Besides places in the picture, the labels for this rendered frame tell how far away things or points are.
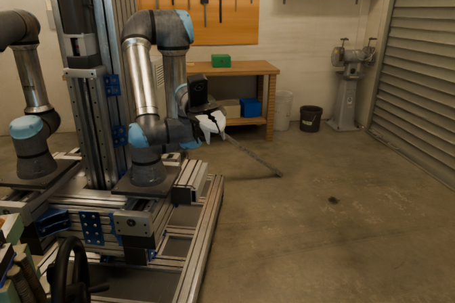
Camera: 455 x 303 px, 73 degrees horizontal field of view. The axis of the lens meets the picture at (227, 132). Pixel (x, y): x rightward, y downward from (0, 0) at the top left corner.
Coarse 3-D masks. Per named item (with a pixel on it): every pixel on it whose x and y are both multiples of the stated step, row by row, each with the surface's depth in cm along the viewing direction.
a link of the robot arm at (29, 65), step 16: (32, 16) 124; (32, 32) 123; (16, 48) 122; (32, 48) 125; (16, 64) 126; (32, 64) 127; (32, 80) 128; (32, 96) 130; (32, 112) 131; (48, 112) 134
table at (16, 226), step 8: (0, 216) 90; (8, 216) 90; (16, 216) 90; (8, 224) 87; (16, 224) 89; (8, 232) 84; (16, 232) 89; (8, 240) 83; (16, 240) 88; (40, 272) 78
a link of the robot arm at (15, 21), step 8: (0, 16) 109; (8, 16) 111; (16, 16) 113; (0, 24) 109; (8, 24) 110; (16, 24) 112; (24, 24) 116; (0, 32) 109; (8, 32) 111; (16, 32) 113; (24, 32) 117; (0, 40) 110; (8, 40) 112; (16, 40) 116; (0, 48) 112
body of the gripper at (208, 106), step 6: (186, 102) 82; (204, 102) 78; (186, 108) 82; (192, 108) 75; (198, 108) 75; (204, 108) 74; (210, 108) 74; (216, 108) 74; (186, 114) 83; (204, 114) 73; (210, 114) 74; (192, 126) 77; (198, 126) 74; (192, 132) 79; (198, 132) 74; (210, 132) 76; (204, 138) 75
